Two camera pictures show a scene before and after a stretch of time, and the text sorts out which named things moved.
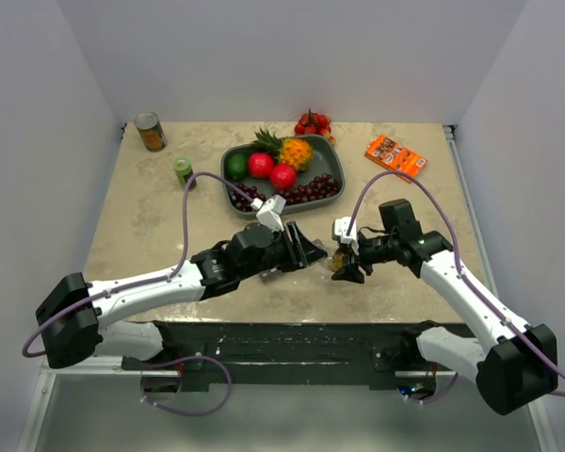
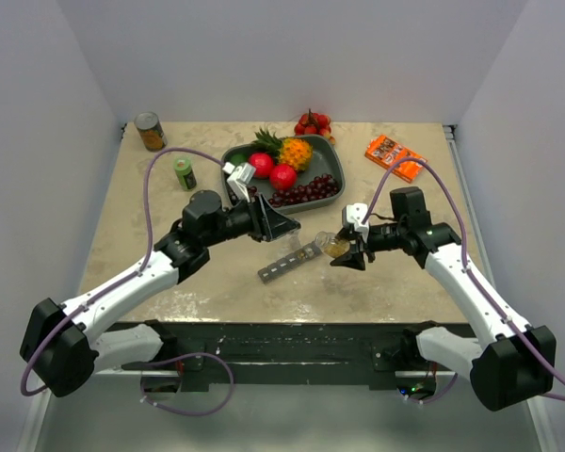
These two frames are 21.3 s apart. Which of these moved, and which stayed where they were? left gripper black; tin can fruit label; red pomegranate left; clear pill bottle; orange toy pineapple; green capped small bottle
Moved: clear pill bottle; left gripper black
Stayed: green capped small bottle; tin can fruit label; red pomegranate left; orange toy pineapple
